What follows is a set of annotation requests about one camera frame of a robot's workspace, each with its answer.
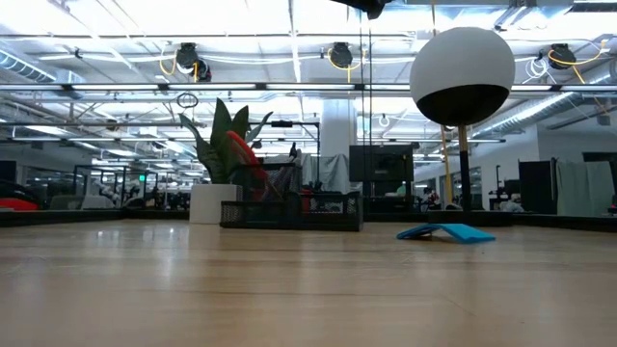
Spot red-handled scissors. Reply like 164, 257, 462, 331
226, 129, 285, 202

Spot blue sticky note pad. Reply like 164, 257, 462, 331
395, 223, 497, 245

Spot black mesh desk organizer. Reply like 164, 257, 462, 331
220, 161, 363, 232

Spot white globe lamp black stand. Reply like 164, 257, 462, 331
409, 27, 516, 227

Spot black monitor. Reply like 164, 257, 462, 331
349, 144, 415, 183

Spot grey cover sheet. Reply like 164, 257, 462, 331
297, 153, 351, 195

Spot green striped snake plant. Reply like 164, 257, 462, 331
178, 98, 274, 185

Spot black cabinet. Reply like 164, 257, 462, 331
519, 160, 559, 216

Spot white plant pot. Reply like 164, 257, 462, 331
188, 183, 242, 226

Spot pale curtain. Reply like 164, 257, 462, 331
556, 161, 616, 217

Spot red and black cart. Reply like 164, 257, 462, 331
0, 178, 40, 212

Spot black background frame stand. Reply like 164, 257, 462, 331
250, 120, 322, 184

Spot yellow hanging cable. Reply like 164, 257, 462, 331
430, 0, 455, 206

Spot black metal table frame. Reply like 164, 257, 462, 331
0, 208, 617, 233

